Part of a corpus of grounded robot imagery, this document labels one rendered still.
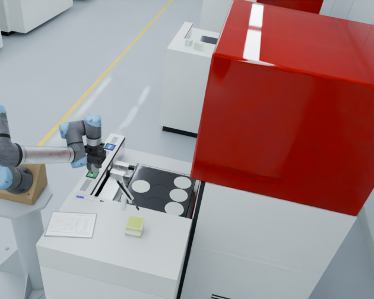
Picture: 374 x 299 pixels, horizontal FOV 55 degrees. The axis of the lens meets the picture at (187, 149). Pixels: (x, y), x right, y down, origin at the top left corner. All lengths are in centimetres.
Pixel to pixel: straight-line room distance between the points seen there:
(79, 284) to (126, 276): 27
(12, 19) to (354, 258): 545
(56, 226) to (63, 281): 27
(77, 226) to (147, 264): 37
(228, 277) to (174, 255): 53
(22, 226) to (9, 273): 67
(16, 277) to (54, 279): 95
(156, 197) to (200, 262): 42
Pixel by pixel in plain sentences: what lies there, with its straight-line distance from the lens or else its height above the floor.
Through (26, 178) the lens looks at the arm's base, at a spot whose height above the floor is 97.
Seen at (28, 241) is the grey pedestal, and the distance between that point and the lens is 233.
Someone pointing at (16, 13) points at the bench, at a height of 37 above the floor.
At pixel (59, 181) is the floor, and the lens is 342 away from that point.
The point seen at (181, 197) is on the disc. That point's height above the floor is 90.
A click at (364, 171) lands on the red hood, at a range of 160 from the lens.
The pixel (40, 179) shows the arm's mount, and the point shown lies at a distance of 209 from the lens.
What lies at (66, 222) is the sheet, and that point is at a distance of 178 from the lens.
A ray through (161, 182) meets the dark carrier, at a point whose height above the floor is 90.
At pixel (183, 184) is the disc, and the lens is 208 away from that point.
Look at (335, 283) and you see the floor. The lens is 314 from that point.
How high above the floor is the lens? 230
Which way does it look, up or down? 37 degrees down
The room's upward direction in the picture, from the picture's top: 9 degrees clockwise
